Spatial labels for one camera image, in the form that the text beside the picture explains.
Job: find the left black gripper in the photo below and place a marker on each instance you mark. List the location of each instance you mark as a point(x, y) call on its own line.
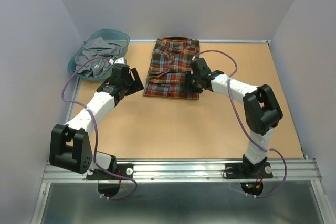
point(136, 85)

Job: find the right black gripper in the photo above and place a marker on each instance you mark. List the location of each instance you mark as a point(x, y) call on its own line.
point(188, 86)

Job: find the plaid long sleeve shirt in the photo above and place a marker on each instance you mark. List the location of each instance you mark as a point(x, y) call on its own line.
point(171, 58)

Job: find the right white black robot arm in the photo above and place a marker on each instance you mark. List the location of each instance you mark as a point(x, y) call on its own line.
point(261, 108)

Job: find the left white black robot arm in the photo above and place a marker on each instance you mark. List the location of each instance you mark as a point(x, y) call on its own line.
point(70, 147)

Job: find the grey long sleeve shirt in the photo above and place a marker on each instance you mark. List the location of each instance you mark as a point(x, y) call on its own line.
point(92, 61)

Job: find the teal plastic basket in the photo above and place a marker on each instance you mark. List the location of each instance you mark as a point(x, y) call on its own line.
point(110, 36)

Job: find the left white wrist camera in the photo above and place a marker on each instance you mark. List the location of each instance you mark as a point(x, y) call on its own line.
point(120, 60)

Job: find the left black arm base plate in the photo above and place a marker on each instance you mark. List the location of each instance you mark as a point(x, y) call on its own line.
point(125, 170)

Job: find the aluminium front rail frame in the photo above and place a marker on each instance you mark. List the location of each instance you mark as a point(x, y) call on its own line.
point(187, 191)

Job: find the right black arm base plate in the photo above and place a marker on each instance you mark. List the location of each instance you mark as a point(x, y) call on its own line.
point(247, 171)

